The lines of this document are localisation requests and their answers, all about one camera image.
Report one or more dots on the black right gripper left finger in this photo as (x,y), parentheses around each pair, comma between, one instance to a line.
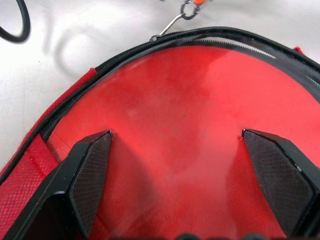
(75,180)

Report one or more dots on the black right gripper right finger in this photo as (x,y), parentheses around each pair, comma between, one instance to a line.
(287,175)

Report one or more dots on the black red paddle case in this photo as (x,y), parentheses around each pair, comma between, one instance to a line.
(20,187)

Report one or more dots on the red table tennis paddle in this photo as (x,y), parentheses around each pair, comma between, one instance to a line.
(175,112)

